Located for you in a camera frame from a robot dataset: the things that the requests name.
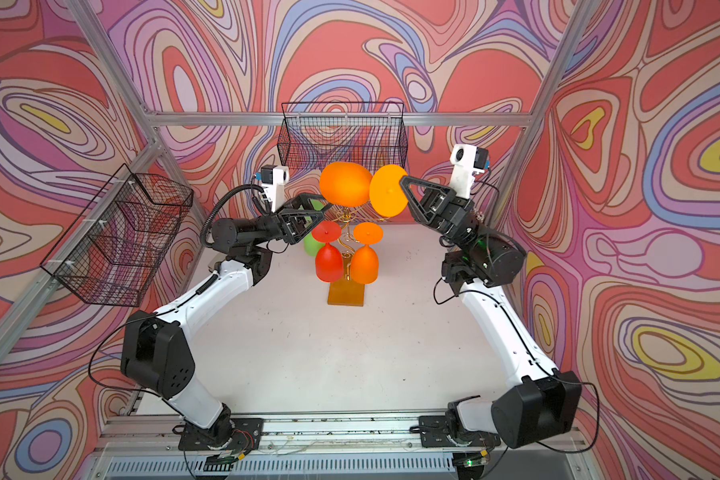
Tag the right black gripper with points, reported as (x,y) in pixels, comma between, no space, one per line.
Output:
(448,213)

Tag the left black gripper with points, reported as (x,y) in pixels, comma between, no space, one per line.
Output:
(285,226)

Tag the orange wine glass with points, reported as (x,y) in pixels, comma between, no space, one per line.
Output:
(352,185)
(364,267)

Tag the red wine glass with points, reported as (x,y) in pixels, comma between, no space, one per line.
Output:
(328,260)

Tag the orange wine glass front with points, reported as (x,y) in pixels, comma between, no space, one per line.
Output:
(364,267)

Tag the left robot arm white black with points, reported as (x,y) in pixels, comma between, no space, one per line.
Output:
(156,352)

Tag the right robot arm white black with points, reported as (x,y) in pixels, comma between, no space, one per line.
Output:
(541,400)

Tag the green wine glass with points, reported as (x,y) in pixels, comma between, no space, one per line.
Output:
(311,245)

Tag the gold rack on wooden base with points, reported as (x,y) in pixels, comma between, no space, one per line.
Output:
(345,292)

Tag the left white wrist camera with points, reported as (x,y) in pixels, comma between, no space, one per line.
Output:
(273,179)

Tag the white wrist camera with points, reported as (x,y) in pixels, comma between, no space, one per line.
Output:
(467,161)
(273,179)

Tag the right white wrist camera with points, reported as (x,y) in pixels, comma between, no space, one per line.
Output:
(467,161)

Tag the black wire basket back wall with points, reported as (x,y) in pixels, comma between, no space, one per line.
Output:
(317,133)

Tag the black wire basket wall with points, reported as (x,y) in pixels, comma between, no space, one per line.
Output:
(317,133)
(123,246)

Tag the black wire basket left wall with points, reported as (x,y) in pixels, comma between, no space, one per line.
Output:
(123,246)

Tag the metal base rail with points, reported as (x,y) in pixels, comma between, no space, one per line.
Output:
(330,445)

